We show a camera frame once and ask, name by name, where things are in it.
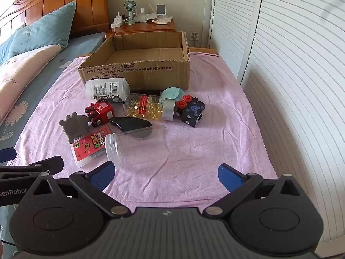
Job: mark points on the teal round lid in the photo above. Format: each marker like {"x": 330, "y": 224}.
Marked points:
{"x": 172, "y": 93}

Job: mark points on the teal pillow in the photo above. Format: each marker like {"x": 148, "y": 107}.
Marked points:
{"x": 40, "y": 29}

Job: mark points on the white device with grey screen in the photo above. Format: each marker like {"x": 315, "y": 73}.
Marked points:
{"x": 161, "y": 9}

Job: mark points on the pink quilt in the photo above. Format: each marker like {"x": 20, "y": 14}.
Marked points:
{"x": 24, "y": 72}

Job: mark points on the white louvred closet door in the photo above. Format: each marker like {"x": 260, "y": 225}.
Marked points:
{"x": 231, "y": 19}
{"x": 302, "y": 86}

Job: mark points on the white router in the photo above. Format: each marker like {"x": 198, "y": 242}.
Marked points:
{"x": 150, "y": 16}

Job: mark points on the wooden headboard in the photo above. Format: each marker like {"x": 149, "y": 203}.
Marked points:
{"x": 80, "y": 5}

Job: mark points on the white wall socket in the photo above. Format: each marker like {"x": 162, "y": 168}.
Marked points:
{"x": 194, "y": 35}

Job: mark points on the clear plastic jar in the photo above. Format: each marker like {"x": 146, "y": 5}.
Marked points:
{"x": 140, "y": 148}

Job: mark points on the red card pack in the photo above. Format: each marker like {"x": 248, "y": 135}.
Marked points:
{"x": 89, "y": 147}

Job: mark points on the clear perfume bottle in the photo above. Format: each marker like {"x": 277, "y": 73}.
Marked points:
{"x": 142, "y": 14}

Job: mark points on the clear bottle of yellow capsules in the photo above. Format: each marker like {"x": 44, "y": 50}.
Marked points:
{"x": 151, "y": 108}

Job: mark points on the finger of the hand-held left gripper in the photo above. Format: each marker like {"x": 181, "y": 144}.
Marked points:
{"x": 6, "y": 155}
{"x": 51, "y": 164}

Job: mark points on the dark blue cube toy car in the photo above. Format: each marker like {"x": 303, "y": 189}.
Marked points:
{"x": 192, "y": 113}

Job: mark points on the black glossy case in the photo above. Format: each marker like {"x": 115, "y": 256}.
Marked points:
{"x": 126, "y": 122}

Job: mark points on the brown cardboard box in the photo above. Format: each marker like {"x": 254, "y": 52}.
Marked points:
{"x": 134, "y": 72}

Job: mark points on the white power strip with chargers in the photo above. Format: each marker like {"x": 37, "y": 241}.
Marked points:
{"x": 117, "y": 21}

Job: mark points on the pink towel cloth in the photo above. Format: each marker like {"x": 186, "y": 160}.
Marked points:
{"x": 202, "y": 153}

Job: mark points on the blue flowered bedsheet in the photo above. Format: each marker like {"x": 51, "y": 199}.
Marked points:
{"x": 67, "y": 56}

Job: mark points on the white bottle with black label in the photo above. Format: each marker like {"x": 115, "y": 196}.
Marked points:
{"x": 107, "y": 87}

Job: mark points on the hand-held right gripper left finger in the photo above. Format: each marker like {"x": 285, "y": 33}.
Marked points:
{"x": 103, "y": 174}

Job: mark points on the small green desk fan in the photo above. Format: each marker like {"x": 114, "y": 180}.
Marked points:
{"x": 130, "y": 5}

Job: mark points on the red cube toy car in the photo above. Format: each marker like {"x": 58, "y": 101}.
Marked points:
{"x": 101, "y": 112}

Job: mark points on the wooden nightstand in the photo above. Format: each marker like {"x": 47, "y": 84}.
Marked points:
{"x": 140, "y": 28}

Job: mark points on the grey toy elephant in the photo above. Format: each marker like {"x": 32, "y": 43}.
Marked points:
{"x": 75, "y": 128}

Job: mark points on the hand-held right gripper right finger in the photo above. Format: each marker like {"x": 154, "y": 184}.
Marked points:
{"x": 229, "y": 176}

